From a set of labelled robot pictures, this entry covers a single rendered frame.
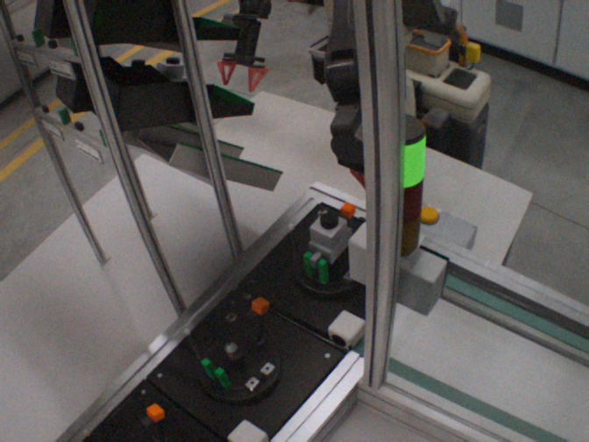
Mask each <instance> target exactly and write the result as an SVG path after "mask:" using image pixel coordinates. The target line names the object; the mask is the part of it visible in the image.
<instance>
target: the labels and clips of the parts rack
mask: <svg viewBox="0 0 589 442"><path fill-rule="evenodd" d="M32 36H33V39H34V42H35V46H36V47H37V48H40V47H41V46H42V45H44V44H45V43H46V41H45V38H44V35H43V32H42V30H41V28H37V29H35V30H33V31H32ZM17 39H18V42H23V41H25V38H24V35H23V34H19V35H17ZM70 40H71V43H72V46H73V49H74V52H75V56H77V57H79V55H78V53H77V49H76V46H75V41H74V37H73V36H72V37H71V38H70ZM47 43H48V45H49V48H51V49H55V48H57V47H58V45H57V42H56V40H53V39H50V40H49V41H47ZM17 53H18V58H19V60H20V62H21V63H22V64H25V65H28V66H31V67H34V68H39V66H38V63H37V61H36V58H35V55H34V53H29V52H26V51H22V50H18V49H17ZM46 58H47V61H48V64H49V67H50V69H51V72H52V73H53V74H56V75H60V76H63V77H67V78H69V79H72V80H76V78H75V73H74V70H73V68H72V64H71V62H67V61H61V60H57V59H54V58H50V57H46ZM41 108H42V110H43V112H45V113H46V114H47V113H48V112H50V110H49V109H48V106H46V105H43V106H42V107H41ZM58 112H59V114H60V119H61V122H62V124H64V125H67V124H68V123H69V122H71V121H72V120H71V117H70V115H69V112H68V109H67V107H66V106H63V107H62V108H60V109H59V110H58ZM42 122H43V125H44V126H45V129H46V131H47V132H50V133H51V134H52V135H54V136H55V137H57V138H59V139H61V140H63V141H65V140H64V137H63V134H62V132H61V129H60V127H58V126H57V125H54V124H52V123H50V122H48V121H47V120H45V119H44V118H42ZM75 127H76V129H77V130H79V131H80V132H82V131H83V130H85V128H84V125H83V123H81V122H79V121H77V122H75ZM99 132H100V135H101V138H102V141H103V145H104V146H105V147H107V145H106V142H105V139H104V136H103V132H102V129H99ZM74 138H75V142H76V145H77V147H78V149H79V151H81V152H83V153H85V154H87V155H88V156H89V157H91V158H92V159H94V160H96V161H98V162H100V163H102V164H104V162H103V157H102V155H101V153H100V150H99V149H98V148H96V147H94V146H92V145H90V144H89V143H87V142H85V141H84V140H82V139H79V138H77V137H75V136H74ZM127 146H129V145H127ZM130 147H132V148H134V149H136V150H138V151H140V152H141V153H144V154H146V155H148V156H150V157H152V158H154V159H156V160H159V161H161V162H163V163H165V162H164V161H163V160H161V159H160V158H159V157H158V156H156V155H155V154H154V153H152V152H151V151H150V150H146V149H143V148H139V147H135V146H130ZM107 148H108V147H107ZM165 164H166V163H165ZM172 168H174V167H172ZM175 169H178V170H180V171H181V172H183V173H185V174H187V175H190V176H192V177H194V178H195V179H197V180H200V181H202V182H205V183H207V184H209V185H210V186H212V183H211V180H210V176H209V175H203V174H199V173H196V172H192V171H187V170H184V169H180V168H175ZM212 187H213V186H212Z"/></svg>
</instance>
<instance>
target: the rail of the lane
mask: <svg viewBox="0 0 589 442"><path fill-rule="evenodd" d="M302 194H305V195H307V196H311V200H313V199H314V198H315V199H316V200H319V201H321V202H322V205H323V206H325V207H327V208H329V209H332V210H334V211H336V212H339V213H341V211H340V208H341V207H342V205H343V204H344V203H345V202H348V203H352V204H354V205H355V206H356V212H355V214H354V215H353V219H354V220H357V221H359V222H360V223H362V224H363V223H364V222H365V202H364V201H362V200H359V199H357V198H356V197H353V196H350V195H347V194H345V193H344V192H341V191H339V190H337V189H333V188H332V187H329V186H327V185H324V184H322V183H320V182H314V183H313V184H312V185H311V186H310V187H309V188H308V189H306V190H305V191H304V192H303V193H302Z"/></svg>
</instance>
